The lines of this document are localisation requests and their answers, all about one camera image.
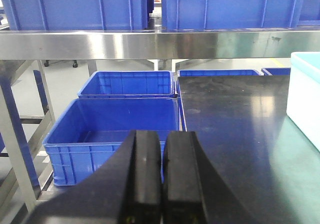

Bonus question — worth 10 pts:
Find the blue crate on shelf left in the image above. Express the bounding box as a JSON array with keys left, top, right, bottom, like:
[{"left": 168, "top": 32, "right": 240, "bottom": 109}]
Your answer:
[{"left": 2, "top": 0, "right": 154, "bottom": 31}]

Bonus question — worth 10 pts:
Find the blue crate behind table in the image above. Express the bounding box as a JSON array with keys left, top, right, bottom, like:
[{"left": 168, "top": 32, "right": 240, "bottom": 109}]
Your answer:
[{"left": 178, "top": 69, "right": 260, "bottom": 77}]

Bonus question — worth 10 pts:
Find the blue crate on shelf right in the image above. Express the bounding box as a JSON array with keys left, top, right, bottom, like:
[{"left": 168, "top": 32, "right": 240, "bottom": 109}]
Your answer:
[{"left": 298, "top": 0, "right": 320, "bottom": 26}]

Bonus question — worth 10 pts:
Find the blue floor crate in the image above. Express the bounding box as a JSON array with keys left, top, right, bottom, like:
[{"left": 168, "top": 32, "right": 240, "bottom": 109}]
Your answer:
[
  {"left": 42, "top": 98, "right": 179, "bottom": 187},
  {"left": 77, "top": 71, "right": 176, "bottom": 98}
]

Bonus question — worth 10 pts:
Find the steel shelf frame leg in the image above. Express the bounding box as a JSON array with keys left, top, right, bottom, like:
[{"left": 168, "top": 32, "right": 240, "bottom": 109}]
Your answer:
[{"left": 0, "top": 60, "right": 56, "bottom": 212}]

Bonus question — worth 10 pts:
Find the blue crate on shelf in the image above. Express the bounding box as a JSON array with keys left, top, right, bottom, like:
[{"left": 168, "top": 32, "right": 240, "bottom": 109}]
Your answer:
[
  {"left": 162, "top": 0, "right": 304, "bottom": 30},
  {"left": 298, "top": 0, "right": 320, "bottom": 26},
  {"left": 2, "top": 0, "right": 154, "bottom": 31}
]

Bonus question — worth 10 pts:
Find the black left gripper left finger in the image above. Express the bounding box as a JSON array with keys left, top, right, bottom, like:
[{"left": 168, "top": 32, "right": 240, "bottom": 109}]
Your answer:
[{"left": 26, "top": 130, "right": 161, "bottom": 224}]

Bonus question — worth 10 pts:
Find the stainless steel shelf beam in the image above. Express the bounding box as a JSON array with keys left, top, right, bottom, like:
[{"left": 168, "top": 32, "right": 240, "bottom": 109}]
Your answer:
[{"left": 0, "top": 27, "right": 320, "bottom": 60}]

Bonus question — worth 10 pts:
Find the far blue floor crate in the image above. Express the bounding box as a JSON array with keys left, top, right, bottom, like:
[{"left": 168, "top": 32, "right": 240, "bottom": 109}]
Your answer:
[{"left": 77, "top": 71, "right": 176, "bottom": 98}]

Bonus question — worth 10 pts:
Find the small blue crate edge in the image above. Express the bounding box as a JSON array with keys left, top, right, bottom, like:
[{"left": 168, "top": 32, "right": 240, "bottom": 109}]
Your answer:
[{"left": 261, "top": 67, "right": 291, "bottom": 76}]

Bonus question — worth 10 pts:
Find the light teal plastic bin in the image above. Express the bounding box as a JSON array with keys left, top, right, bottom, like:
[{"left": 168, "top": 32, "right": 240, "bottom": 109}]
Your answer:
[{"left": 286, "top": 52, "right": 320, "bottom": 149}]

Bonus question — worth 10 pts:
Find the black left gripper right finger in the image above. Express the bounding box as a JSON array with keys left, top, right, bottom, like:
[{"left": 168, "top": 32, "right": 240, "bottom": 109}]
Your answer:
[{"left": 162, "top": 131, "right": 253, "bottom": 224}]

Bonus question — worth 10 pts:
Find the blue crate on shelf middle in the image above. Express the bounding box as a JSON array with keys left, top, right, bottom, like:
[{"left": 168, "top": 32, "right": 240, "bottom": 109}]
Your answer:
[{"left": 162, "top": 0, "right": 304, "bottom": 30}]

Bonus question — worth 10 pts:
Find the near blue floor crate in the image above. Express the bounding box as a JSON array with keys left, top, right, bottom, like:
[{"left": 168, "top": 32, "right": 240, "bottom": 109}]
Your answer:
[{"left": 42, "top": 98, "right": 179, "bottom": 187}]

